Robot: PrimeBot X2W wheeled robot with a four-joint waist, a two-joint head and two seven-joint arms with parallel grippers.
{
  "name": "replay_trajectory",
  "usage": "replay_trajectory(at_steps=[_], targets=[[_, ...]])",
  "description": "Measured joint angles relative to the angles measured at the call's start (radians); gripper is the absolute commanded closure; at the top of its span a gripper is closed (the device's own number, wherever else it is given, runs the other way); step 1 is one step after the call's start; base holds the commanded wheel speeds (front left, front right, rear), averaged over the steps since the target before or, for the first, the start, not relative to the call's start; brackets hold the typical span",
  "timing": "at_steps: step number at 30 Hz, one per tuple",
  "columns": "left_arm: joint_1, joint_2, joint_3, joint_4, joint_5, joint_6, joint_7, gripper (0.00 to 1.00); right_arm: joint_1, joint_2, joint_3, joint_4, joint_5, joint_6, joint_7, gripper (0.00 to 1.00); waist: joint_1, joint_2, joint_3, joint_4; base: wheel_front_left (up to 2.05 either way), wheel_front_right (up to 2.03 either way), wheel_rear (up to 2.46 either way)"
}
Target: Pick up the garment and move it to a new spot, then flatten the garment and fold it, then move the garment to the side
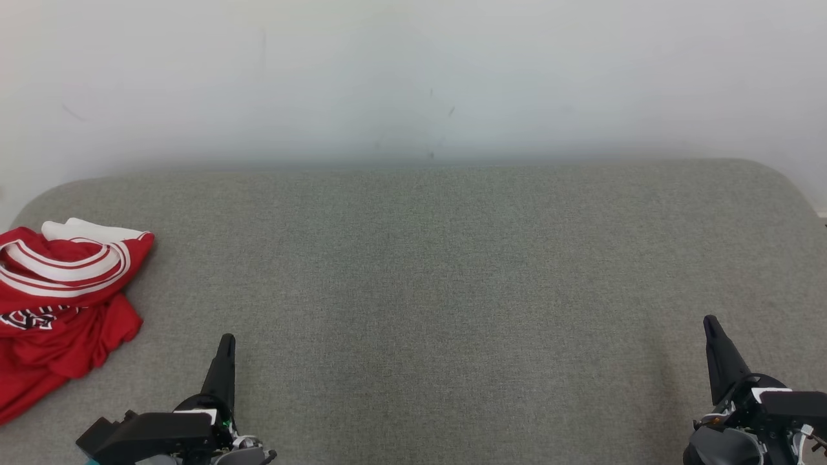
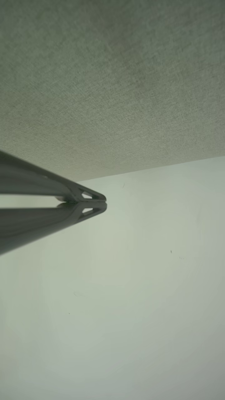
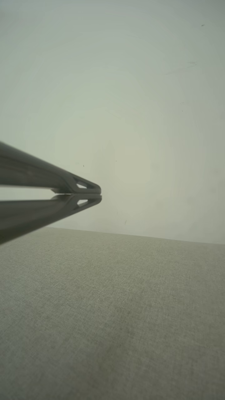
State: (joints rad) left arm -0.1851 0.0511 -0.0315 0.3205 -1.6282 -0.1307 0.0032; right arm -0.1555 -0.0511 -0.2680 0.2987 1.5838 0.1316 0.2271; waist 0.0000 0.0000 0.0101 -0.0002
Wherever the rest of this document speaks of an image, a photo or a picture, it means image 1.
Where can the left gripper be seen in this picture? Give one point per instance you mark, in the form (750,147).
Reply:
(223,420)

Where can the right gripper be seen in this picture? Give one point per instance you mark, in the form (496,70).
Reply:
(746,403)

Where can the red shorts white side stripe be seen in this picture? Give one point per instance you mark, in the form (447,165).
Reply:
(71,349)

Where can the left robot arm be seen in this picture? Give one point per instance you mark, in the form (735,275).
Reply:
(245,452)

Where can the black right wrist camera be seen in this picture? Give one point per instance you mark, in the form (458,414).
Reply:
(798,405)

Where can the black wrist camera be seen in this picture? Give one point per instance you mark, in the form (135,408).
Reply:
(148,436)
(798,405)

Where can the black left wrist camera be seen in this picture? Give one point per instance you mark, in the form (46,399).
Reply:
(148,436)

